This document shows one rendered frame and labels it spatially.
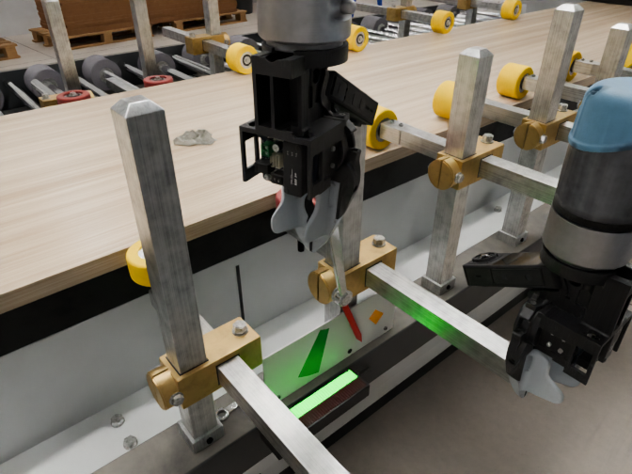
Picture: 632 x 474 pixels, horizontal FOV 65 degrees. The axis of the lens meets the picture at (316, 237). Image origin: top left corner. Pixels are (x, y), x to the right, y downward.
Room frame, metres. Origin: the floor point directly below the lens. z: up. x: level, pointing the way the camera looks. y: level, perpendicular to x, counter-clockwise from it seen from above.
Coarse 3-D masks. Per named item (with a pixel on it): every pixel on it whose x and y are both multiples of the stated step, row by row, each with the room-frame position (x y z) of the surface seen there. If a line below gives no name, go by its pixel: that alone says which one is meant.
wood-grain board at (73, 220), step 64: (384, 64) 1.59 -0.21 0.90; (448, 64) 1.59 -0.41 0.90; (0, 128) 1.04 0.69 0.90; (64, 128) 1.04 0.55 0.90; (192, 128) 1.04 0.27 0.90; (0, 192) 0.74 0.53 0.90; (64, 192) 0.74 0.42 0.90; (128, 192) 0.74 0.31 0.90; (192, 192) 0.74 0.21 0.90; (256, 192) 0.74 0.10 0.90; (0, 256) 0.55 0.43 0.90; (64, 256) 0.55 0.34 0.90
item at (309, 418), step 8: (352, 384) 0.50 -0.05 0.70; (360, 384) 0.50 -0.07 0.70; (344, 392) 0.49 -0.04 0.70; (352, 392) 0.49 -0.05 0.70; (328, 400) 0.47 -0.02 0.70; (336, 400) 0.47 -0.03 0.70; (344, 400) 0.47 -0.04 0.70; (320, 408) 0.46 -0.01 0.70; (328, 408) 0.46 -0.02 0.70; (304, 416) 0.45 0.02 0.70; (312, 416) 0.45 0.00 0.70; (320, 416) 0.45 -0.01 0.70; (304, 424) 0.43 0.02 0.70
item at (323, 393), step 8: (344, 376) 0.52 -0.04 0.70; (352, 376) 0.52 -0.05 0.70; (328, 384) 0.50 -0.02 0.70; (336, 384) 0.50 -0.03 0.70; (344, 384) 0.50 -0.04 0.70; (320, 392) 0.49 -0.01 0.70; (328, 392) 0.49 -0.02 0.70; (304, 400) 0.47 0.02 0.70; (312, 400) 0.47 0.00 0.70; (320, 400) 0.47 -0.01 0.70; (296, 408) 0.46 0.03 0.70; (304, 408) 0.46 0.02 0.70; (296, 416) 0.45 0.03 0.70
